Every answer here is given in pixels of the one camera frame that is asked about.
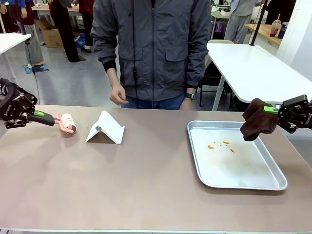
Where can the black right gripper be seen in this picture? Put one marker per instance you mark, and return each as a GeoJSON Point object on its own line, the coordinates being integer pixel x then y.
{"type": "Point", "coordinates": [299, 114]}

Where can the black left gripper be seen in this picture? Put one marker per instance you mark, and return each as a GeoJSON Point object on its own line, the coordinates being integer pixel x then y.
{"type": "Point", "coordinates": [14, 107]}

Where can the dark brown cloth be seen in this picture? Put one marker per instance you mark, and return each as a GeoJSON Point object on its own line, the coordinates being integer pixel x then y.
{"type": "Point", "coordinates": [258, 122]}

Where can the pink lint roller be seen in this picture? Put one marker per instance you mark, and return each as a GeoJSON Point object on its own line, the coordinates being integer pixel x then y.
{"type": "Point", "coordinates": [68, 123]}

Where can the person's right forearm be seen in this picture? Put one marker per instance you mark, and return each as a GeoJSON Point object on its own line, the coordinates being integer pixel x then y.
{"type": "Point", "coordinates": [114, 75]}

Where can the person's right hand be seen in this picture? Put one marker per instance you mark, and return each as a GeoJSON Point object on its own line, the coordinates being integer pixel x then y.
{"type": "Point", "coordinates": [118, 95]}

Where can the person's left hand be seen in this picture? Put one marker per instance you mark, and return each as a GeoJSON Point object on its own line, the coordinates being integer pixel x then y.
{"type": "Point", "coordinates": [186, 104]}

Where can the large white side table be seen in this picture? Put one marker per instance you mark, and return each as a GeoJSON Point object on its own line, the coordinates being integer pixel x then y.
{"type": "Point", "coordinates": [258, 70]}

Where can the long orange crumb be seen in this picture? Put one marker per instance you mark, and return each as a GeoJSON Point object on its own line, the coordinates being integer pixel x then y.
{"type": "Point", "coordinates": [226, 142]}

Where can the silver metal tray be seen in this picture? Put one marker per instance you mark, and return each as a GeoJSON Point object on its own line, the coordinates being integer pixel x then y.
{"type": "Point", "coordinates": [234, 158]}

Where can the large orange crumb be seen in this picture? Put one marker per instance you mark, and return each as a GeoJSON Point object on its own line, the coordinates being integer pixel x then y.
{"type": "Point", "coordinates": [210, 147]}

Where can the white folded stand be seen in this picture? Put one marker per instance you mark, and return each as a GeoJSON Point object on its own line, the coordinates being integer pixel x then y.
{"type": "Point", "coordinates": [104, 129]}

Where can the bystander in grey trousers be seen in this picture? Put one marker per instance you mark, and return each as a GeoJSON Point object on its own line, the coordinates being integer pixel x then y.
{"type": "Point", "coordinates": [34, 41]}

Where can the black chair under table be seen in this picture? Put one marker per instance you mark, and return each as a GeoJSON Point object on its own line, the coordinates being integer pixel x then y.
{"type": "Point", "coordinates": [212, 75]}

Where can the small white table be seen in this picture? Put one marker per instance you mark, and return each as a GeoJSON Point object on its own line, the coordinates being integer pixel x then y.
{"type": "Point", "coordinates": [12, 42]}

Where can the wooden bench table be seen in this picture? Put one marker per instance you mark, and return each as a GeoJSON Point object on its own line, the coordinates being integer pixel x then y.
{"type": "Point", "coordinates": [265, 33]}

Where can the dark blue bottle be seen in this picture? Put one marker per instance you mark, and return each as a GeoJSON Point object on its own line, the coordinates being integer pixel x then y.
{"type": "Point", "coordinates": [282, 30]}

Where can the cardboard box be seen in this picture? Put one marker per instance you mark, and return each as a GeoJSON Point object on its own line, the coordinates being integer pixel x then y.
{"type": "Point", "coordinates": [51, 35]}

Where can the iced drink cup with straw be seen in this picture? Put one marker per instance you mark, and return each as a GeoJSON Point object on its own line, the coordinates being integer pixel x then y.
{"type": "Point", "coordinates": [275, 28]}

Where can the black wristwatch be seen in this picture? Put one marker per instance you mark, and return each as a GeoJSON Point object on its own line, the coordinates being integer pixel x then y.
{"type": "Point", "coordinates": [190, 95]}

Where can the blue white bag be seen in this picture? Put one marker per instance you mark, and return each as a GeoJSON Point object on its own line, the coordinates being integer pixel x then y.
{"type": "Point", "coordinates": [81, 41]}

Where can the bystander in black trousers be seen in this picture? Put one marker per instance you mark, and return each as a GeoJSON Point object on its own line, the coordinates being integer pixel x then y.
{"type": "Point", "coordinates": [63, 31]}

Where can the black slanted pole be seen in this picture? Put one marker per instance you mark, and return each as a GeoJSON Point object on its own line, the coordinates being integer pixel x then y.
{"type": "Point", "coordinates": [258, 22]}

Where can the bystander in grey suit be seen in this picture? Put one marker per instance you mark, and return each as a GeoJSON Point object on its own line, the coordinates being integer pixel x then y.
{"type": "Point", "coordinates": [240, 22]}

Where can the black upright pole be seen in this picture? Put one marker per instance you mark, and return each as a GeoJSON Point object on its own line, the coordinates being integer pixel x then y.
{"type": "Point", "coordinates": [21, 17]}

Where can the wooden table with white legs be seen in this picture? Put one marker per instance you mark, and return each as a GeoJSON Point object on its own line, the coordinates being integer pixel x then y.
{"type": "Point", "coordinates": [73, 11]}

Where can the blue jeans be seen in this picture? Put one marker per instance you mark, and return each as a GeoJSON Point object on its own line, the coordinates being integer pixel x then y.
{"type": "Point", "coordinates": [156, 103]}

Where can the person in grey jacket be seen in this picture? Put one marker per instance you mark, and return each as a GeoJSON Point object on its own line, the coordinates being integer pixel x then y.
{"type": "Point", "coordinates": [151, 44]}

